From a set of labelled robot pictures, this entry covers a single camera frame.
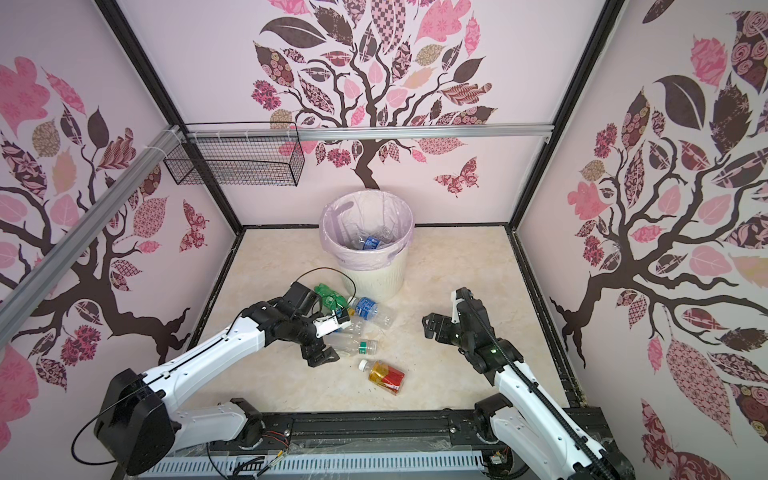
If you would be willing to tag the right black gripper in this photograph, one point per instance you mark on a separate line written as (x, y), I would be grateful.
(442, 335)

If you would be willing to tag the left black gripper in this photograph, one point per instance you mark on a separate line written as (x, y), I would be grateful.
(308, 354)

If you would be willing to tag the large clear bottle blue label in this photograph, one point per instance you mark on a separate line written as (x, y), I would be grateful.
(365, 241)

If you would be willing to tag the clear bottle blue chinese label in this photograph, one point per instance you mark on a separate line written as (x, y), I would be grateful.
(355, 327)

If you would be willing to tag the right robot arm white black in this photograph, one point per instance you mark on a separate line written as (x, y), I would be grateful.
(528, 396)

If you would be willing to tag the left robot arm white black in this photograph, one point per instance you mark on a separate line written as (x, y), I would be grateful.
(192, 384)

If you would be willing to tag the green bottle near bin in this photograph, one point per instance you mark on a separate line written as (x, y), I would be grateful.
(330, 298)

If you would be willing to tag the white ribbed waste bin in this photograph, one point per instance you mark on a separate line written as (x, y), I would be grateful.
(383, 284)

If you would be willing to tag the pink plastic bin liner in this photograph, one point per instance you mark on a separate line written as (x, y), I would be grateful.
(366, 211)

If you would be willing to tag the clear square bottle green band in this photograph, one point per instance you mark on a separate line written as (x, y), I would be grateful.
(351, 345)

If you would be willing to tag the clear bottle blue sweat label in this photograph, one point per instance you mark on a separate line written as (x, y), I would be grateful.
(373, 312)

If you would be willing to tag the red gold label bottle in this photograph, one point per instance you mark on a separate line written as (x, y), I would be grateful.
(383, 375)

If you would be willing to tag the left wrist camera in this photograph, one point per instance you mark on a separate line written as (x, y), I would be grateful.
(338, 319)

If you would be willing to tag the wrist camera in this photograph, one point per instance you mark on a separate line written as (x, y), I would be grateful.
(462, 310)
(338, 319)

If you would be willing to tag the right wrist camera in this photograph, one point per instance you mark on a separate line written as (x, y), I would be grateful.
(462, 310)

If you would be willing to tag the white slotted cable duct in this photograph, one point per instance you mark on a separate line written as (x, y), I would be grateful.
(316, 465)

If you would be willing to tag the rear aluminium rail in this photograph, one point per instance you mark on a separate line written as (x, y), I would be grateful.
(375, 133)

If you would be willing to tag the aluminium rail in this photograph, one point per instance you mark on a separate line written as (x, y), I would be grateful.
(375, 133)
(21, 302)

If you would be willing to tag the black wire mesh basket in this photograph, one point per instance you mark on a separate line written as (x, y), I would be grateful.
(261, 153)

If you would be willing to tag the left aluminium rail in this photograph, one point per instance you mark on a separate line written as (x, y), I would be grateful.
(21, 302)

